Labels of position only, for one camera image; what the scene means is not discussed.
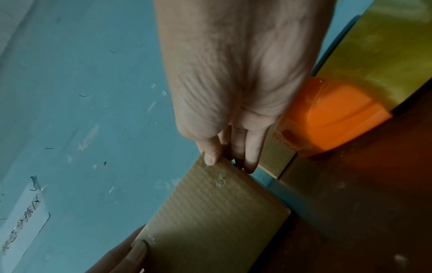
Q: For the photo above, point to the person's left hand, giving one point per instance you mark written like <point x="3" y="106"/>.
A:
<point x="125" y="258"/>

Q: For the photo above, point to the person's right hand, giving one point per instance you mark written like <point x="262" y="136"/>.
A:
<point x="243" y="66"/>

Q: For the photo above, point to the large brown cardboard box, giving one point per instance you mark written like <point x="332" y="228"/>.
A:
<point x="216" y="218"/>

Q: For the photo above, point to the orange tape dispenser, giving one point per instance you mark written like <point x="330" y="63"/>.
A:
<point x="334" y="117"/>

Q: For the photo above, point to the yellowish clear tape roll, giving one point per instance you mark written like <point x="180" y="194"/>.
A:
<point x="381" y="48"/>

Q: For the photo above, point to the dark brown wooden table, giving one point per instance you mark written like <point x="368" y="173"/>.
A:
<point x="371" y="200"/>

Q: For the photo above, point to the white paper wall notice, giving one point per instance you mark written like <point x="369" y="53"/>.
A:
<point x="20" y="229"/>

